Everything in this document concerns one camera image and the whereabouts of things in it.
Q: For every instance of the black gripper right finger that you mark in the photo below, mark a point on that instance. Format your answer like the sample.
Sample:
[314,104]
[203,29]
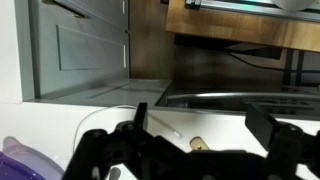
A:
[261,125]

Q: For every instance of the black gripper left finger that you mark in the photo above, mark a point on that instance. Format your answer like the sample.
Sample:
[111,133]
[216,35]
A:
[141,116]

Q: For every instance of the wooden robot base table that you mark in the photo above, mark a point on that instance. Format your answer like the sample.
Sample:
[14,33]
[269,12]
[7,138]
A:
[242,27]

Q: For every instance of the wooden spoon on counter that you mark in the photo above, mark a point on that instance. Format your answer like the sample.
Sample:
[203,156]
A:
[197,143]

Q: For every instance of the grey cabinet drawers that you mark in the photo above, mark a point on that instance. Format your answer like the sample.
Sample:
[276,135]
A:
[78,44]

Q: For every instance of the purple lidded plastic container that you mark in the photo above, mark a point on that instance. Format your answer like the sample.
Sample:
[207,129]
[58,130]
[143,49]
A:
[37,165]

